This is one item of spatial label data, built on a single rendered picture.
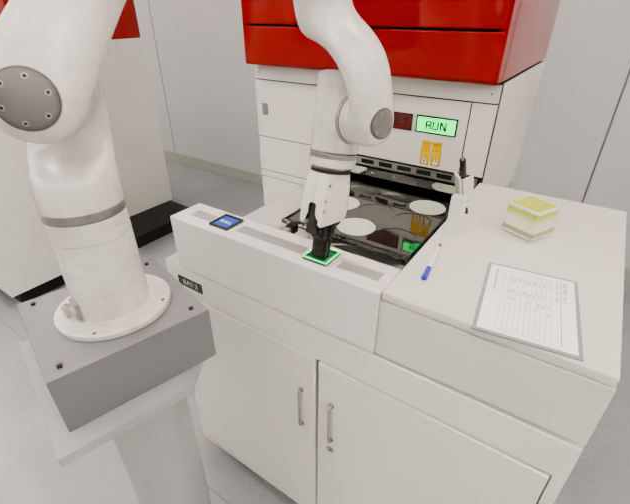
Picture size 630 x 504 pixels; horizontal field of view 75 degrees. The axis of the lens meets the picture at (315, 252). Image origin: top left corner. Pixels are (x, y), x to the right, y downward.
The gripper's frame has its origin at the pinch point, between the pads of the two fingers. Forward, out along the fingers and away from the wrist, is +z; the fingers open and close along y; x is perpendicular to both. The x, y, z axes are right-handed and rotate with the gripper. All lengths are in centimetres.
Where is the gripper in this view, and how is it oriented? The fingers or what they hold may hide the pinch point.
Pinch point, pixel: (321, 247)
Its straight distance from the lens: 79.3
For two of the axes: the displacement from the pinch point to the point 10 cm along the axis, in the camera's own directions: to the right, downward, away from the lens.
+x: 8.3, 2.9, -4.8
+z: -1.1, 9.3, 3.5
